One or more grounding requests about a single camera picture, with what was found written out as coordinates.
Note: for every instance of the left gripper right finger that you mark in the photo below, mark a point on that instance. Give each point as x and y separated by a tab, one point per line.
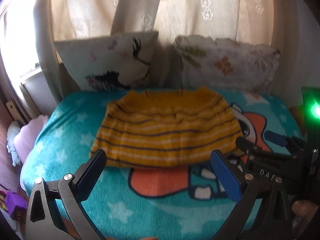
262	205

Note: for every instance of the person's hand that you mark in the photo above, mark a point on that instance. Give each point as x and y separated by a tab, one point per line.
305	210

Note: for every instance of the white eyelash print pillow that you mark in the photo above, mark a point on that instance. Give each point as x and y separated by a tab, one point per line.
118	62

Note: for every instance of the white floral ruffled pillow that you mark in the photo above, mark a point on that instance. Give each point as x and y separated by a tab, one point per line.
226	64

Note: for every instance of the beige embroidered curtain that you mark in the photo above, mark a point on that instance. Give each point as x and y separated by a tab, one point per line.
271	22

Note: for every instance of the purple bag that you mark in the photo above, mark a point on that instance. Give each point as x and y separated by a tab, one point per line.
14	203

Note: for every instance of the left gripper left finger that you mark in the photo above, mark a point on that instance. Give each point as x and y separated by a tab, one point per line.
44	221

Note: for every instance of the yellow striped knit sweater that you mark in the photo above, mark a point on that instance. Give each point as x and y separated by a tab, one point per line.
166	128

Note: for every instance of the teal cartoon fleece blanket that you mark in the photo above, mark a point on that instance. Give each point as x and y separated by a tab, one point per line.
182	203

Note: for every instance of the pink cushion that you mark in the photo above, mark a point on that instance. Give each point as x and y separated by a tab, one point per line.
25	140

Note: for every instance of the white plush toy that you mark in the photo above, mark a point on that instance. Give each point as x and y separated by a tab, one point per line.
12	132

